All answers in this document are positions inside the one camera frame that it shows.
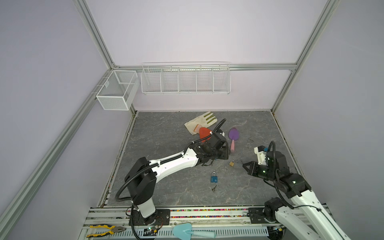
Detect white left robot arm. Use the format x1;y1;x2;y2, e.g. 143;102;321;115
115;119;230;225

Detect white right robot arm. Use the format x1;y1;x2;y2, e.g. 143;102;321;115
243;141;349;240

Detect red rubber glove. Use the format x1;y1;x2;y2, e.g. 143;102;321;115
199;127;212;143

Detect cream glove green stripes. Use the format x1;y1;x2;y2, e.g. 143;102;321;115
184;112;218;135

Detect blue padlock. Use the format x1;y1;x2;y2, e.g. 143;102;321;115
210;172;218;184

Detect teal plastic trowel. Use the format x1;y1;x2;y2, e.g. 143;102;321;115
173;223;216;240

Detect small white mesh basket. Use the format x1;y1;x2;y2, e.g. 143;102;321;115
96;70;140;111

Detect purple trowel pink handle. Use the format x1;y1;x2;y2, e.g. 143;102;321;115
229;128;240;152

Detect aluminium frame rails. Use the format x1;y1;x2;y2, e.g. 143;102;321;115
1;1;339;240

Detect long white wire basket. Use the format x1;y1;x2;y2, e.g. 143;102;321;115
141;62;232;95

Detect yellow handled pliers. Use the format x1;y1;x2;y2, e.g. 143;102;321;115
86;224;127;239

